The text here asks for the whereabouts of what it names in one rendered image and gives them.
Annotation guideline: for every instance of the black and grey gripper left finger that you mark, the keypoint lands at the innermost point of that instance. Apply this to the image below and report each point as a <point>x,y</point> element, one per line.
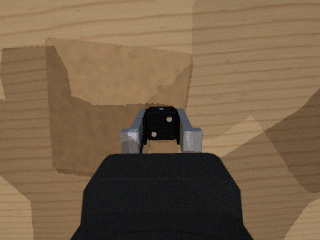
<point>134,138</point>

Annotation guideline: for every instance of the black die with white pips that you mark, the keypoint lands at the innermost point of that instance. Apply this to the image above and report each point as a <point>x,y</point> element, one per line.
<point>161,123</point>

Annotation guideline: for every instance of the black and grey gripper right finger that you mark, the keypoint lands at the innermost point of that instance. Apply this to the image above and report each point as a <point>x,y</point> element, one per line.
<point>189,138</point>

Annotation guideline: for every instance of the tan cork mat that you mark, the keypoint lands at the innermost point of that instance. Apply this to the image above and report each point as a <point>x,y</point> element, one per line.
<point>95,90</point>

